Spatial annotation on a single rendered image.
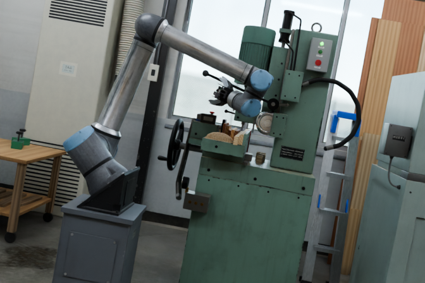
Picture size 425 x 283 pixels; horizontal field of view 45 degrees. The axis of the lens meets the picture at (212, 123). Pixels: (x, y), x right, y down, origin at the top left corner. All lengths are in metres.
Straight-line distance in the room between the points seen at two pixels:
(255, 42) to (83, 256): 1.34
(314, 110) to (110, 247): 1.21
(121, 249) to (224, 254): 0.65
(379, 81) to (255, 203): 1.85
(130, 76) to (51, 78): 1.72
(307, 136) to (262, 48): 0.50
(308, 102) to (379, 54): 1.56
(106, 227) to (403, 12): 2.94
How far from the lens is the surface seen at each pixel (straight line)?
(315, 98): 2.67
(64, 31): 4.06
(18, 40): 4.51
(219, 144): 2.48
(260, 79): 2.21
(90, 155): 2.25
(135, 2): 4.07
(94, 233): 2.22
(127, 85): 2.41
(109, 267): 2.24
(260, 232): 2.62
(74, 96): 4.00
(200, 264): 2.69
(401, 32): 4.24
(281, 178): 2.57
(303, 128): 2.66
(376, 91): 4.10
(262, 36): 2.71
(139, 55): 2.41
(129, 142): 4.21
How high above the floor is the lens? 1.10
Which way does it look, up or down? 3 degrees down
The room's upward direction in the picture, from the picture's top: 10 degrees clockwise
